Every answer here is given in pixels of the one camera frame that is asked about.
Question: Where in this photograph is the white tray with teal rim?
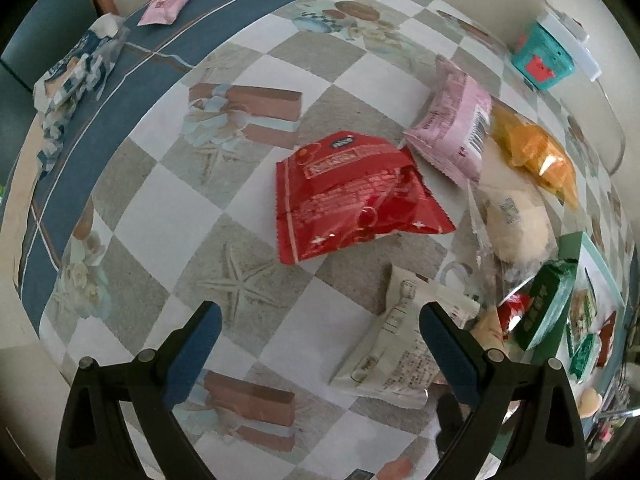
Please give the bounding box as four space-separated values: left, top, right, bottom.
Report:
556 231 627 396

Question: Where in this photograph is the large red snack bag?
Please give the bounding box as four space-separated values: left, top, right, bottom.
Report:
276 131 456 264

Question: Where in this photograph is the teal toy box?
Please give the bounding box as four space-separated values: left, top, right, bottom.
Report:
511 22 575 91

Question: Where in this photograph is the crumpled blue white wrapper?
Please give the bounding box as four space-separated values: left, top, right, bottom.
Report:
32 13 129 178

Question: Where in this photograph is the dark green snack box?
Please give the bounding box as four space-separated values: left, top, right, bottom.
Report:
513 258 578 351

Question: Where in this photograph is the white printed snack packet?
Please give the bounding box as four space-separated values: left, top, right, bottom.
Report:
330 266 480 410

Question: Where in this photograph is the round cookie green wrapper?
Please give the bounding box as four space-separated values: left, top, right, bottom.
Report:
570 288 597 338

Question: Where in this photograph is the clear bag with cream bun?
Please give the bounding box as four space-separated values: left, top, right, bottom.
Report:
470 139 558 283

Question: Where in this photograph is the pink snack packet with barcode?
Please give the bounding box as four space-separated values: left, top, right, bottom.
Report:
405 55 492 188

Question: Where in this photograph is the small red candy packet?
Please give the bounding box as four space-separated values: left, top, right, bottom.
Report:
497 292 530 334

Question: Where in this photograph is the white power strip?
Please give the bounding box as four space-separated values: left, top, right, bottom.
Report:
537 11 602 82

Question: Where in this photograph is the small green snack packet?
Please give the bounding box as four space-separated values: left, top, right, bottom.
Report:
570 333 601 382

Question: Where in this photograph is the brown chocolate bar packet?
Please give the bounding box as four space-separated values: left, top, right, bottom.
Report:
597 311 617 368

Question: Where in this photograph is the small cream pastry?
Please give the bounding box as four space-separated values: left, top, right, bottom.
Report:
577 387 603 419

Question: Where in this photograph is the orange snack packet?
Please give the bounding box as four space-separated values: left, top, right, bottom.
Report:
491 100 579 209

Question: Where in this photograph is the checkered printed tablecloth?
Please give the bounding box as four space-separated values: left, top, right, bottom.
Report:
18 0 638 479

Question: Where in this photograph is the small pink packet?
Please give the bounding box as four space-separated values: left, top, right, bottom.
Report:
138 0 190 26

